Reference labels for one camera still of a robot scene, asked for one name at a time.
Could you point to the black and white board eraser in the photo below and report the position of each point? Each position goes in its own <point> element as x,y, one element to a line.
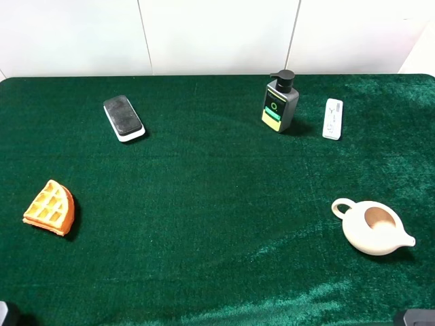
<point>123,118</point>

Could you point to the dark object bottom right corner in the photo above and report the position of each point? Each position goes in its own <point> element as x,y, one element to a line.
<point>415,317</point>

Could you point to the dark object corner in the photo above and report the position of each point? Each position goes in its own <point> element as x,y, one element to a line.
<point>415,317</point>
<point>9,314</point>

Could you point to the dark object bottom left corner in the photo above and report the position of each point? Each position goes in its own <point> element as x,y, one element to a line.
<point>9,314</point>

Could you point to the green velvet table cloth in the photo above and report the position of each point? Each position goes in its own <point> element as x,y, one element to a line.
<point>211,218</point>

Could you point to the grey pump dispenser bottle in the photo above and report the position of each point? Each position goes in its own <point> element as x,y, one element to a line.
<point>280,101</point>

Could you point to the white test kit packet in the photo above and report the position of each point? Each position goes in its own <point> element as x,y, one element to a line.
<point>333,119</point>

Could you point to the cream ceramic teapot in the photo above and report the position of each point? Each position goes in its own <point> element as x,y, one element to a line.
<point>371,227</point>

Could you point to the orange waffle wedge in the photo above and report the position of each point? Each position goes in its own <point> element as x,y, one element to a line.
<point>52,209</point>

